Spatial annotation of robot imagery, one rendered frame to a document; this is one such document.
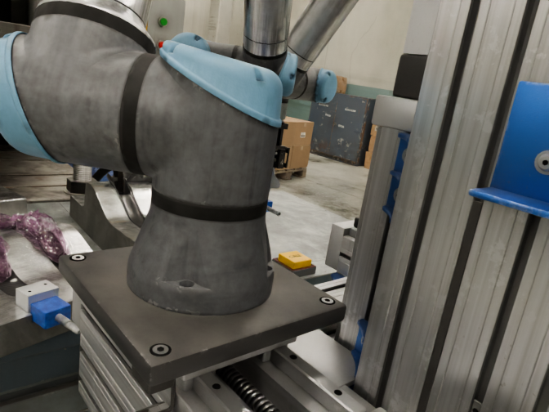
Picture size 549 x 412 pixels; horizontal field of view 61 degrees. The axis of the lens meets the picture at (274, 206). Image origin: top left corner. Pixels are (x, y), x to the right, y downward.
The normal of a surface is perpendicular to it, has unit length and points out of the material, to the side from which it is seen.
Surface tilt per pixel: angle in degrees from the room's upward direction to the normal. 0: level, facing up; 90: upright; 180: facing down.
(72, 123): 100
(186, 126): 88
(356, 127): 90
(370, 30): 90
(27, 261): 28
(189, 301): 90
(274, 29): 119
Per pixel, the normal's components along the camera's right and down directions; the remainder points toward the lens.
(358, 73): -0.72, 0.08
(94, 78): 0.03, -0.31
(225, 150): 0.22, 0.29
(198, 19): 0.68, 0.29
